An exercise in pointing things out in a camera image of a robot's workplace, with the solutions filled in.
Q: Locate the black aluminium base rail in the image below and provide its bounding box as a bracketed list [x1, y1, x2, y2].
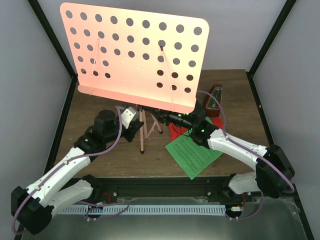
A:
[62, 176, 263, 203]

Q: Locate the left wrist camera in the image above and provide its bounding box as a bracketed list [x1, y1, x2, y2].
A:
[121, 106, 139, 129]

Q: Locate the pink music stand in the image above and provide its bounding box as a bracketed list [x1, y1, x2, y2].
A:
[59, 1, 210, 154]

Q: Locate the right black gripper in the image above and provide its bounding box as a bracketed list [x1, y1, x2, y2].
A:
[146, 102, 195, 132]

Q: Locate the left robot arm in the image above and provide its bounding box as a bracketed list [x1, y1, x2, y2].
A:
[10, 106, 144, 235]

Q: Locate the red paper sheet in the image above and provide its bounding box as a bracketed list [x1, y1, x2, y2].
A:
[169, 117, 224, 142]

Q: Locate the reddish-brown wooden metronome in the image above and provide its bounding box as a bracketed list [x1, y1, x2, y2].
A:
[202, 84, 223, 118]

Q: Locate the white slotted cable duct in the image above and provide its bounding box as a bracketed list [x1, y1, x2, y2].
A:
[59, 204, 226, 216]

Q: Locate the green sheet music paper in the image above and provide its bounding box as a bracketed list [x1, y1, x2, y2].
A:
[165, 136, 223, 180]

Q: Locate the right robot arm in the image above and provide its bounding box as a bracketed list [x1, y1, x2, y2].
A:
[143, 102, 295, 202]

